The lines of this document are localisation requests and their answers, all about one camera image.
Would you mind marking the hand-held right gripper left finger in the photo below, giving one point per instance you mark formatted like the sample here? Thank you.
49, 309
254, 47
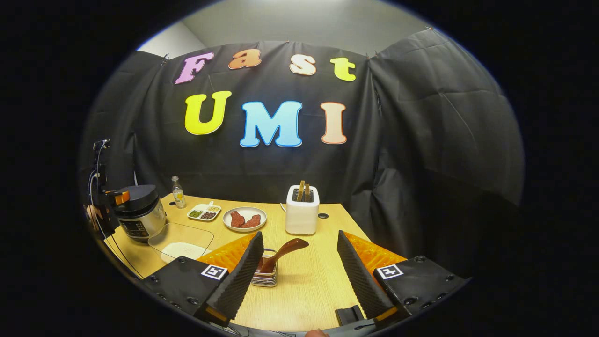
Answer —
241, 276

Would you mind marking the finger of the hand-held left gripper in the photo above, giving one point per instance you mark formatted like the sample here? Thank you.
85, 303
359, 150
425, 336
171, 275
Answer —
122, 197

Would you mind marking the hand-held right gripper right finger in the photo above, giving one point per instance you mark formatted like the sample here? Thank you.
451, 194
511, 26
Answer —
358, 276

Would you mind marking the grey silver rice cooker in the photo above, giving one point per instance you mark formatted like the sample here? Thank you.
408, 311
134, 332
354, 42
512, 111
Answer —
140, 217

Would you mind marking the brown wooden spoon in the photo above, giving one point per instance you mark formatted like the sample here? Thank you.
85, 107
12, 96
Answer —
285, 248

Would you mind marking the clear plastic rice box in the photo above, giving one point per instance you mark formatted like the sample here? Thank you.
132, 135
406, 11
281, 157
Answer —
180, 245

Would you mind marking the small glass bottle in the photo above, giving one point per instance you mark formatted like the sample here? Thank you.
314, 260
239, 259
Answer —
178, 196

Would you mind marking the red meat piece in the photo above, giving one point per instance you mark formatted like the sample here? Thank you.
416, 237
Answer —
237, 219
252, 221

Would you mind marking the white round plate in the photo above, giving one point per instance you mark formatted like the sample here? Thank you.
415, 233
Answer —
248, 210

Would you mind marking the white divided seasoning dish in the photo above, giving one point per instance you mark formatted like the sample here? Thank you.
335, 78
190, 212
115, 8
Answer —
203, 213

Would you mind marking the white toaster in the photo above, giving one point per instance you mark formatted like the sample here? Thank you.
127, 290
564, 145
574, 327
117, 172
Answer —
302, 220

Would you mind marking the brown toast slice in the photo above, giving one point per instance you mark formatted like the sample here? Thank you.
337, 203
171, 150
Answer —
301, 191
307, 193

